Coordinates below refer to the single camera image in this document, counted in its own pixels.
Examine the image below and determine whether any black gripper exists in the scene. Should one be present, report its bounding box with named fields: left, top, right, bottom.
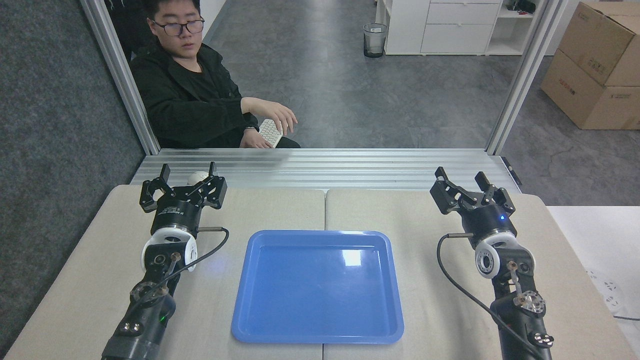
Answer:
left=429, top=166, right=518, bottom=249
left=139, top=161, right=229, bottom=234

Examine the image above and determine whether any blue plastic tray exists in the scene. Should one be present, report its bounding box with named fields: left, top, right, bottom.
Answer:
left=231, top=230, right=405, bottom=345

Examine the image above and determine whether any person's right hand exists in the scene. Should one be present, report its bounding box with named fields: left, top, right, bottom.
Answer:
left=239, top=127, right=275, bottom=150

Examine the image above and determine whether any person's left hand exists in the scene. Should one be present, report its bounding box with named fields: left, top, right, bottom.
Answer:
left=254, top=99, right=299, bottom=136

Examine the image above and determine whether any person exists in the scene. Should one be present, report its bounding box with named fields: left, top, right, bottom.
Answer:
left=129, top=0, right=301, bottom=150

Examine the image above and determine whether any white keyboard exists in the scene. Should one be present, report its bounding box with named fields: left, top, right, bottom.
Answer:
left=258, top=118, right=284, bottom=149

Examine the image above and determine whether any large cardboard box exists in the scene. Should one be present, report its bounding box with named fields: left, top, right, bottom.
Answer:
left=540, top=49, right=640, bottom=131

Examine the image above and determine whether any white power strip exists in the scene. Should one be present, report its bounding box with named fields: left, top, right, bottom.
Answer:
left=585, top=268, right=624, bottom=314

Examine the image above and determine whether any white drawer cabinet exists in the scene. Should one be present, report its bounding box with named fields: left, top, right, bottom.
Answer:
left=375, top=0, right=537, bottom=56

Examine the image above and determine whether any grey mesh trash bin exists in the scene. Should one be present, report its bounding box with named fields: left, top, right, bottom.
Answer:
left=363, top=22, right=389, bottom=59

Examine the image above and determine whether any small cardboard box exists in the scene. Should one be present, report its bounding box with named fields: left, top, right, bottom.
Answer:
left=558, top=1, right=640, bottom=88

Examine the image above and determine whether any black rail end bracket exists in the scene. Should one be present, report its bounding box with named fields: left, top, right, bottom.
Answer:
left=501, top=156, right=523, bottom=187

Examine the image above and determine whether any silver aluminium post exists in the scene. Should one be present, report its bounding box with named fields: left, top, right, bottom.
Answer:
left=485, top=0, right=569, bottom=156
left=80, top=0, right=161, bottom=156

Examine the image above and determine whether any silver aluminium rail platform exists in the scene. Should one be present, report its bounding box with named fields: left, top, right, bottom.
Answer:
left=130, top=148, right=522, bottom=194

